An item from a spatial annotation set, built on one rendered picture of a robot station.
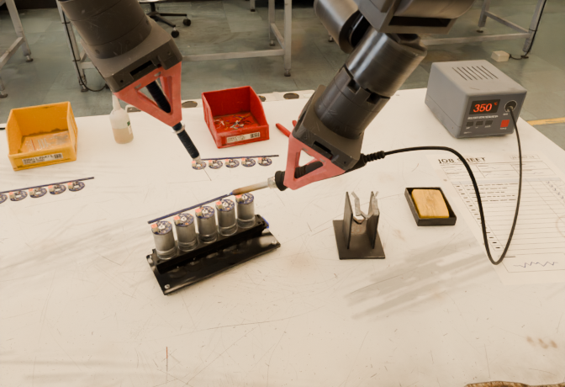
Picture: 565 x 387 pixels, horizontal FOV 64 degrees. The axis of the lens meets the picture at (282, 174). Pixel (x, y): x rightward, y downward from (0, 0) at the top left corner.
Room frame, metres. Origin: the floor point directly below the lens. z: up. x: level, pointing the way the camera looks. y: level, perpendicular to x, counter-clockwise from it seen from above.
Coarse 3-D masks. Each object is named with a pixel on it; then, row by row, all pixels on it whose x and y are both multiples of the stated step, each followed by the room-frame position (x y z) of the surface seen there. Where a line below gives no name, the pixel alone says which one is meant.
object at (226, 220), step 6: (216, 210) 0.45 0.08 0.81; (234, 210) 0.45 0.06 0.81; (222, 216) 0.44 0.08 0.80; (228, 216) 0.44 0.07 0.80; (234, 216) 0.45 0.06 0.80; (222, 222) 0.44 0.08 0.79; (228, 222) 0.44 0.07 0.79; (234, 222) 0.45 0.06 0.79; (222, 228) 0.44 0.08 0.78; (228, 228) 0.44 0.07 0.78; (234, 228) 0.45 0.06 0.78; (222, 234) 0.44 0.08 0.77; (228, 234) 0.44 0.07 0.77
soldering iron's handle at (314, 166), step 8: (376, 152) 0.40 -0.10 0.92; (360, 160) 0.40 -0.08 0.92; (368, 160) 0.40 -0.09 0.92; (376, 160) 0.40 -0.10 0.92; (296, 168) 0.42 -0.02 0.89; (304, 168) 0.42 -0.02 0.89; (312, 168) 0.41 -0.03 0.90; (352, 168) 0.40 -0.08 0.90; (280, 176) 0.42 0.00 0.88; (296, 176) 0.41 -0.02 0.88; (336, 176) 0.40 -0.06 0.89; (280, 184) 0.42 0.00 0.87
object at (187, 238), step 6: (180, 228) 0.41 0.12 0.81; (186, 228) 0.41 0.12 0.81; (192, 228) 0.42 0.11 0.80; (180, 234) 0.41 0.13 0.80; (186, 234) 0.41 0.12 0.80; (192, 234) 0.42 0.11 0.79; (180, 240) 0.41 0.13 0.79; (186, 240) 0.41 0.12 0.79; (192, 240) 0.42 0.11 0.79; (180, 246) 0.41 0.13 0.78; (186, 246) 0.41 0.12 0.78; (192, 246) 0.41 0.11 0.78
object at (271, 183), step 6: (270, 180) 0.43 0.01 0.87; (246, 186) 0.44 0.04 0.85; (252, 186) 0.43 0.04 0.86; (258, 186) 0.43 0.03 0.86; (264, 186) 0.43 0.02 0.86; (270, 186) 0.42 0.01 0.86; (276, 186) 0.42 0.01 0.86; (234, 192) 0.44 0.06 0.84; (240, 192) 0.43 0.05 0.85; (246, 192) 0.43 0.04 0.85
